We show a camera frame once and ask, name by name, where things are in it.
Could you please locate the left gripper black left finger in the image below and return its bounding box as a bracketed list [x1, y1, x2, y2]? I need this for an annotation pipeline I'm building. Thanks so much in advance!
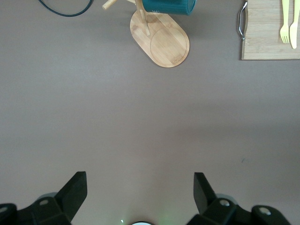
[0, 171, 88, 225]

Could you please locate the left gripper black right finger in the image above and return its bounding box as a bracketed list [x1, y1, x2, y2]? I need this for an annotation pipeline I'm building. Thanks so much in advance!
[185, 172, 291, 225]

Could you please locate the dark teal ribbed cup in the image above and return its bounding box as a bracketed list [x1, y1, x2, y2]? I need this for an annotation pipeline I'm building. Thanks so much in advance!
[142, 0, 197, 16]

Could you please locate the wooden mug tree stand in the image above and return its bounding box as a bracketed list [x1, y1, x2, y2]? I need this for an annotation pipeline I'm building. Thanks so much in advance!
[102, 0, 190, 68]

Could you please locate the yellow plastic fork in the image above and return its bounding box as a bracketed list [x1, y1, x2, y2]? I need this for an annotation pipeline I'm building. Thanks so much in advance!
[279, 0, 291, 44]

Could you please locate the yellow plastic knife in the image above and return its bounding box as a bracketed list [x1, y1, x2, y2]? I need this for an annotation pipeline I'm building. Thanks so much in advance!
[289, 0, 299, 49]

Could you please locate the bamboo cutting board metal handle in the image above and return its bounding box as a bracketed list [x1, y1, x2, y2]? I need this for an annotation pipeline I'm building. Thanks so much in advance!
[238, 0, 300, 61]

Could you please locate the black cable loop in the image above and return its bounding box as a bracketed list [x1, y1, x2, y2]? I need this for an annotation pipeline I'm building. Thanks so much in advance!
[38, 0, 93, 17]

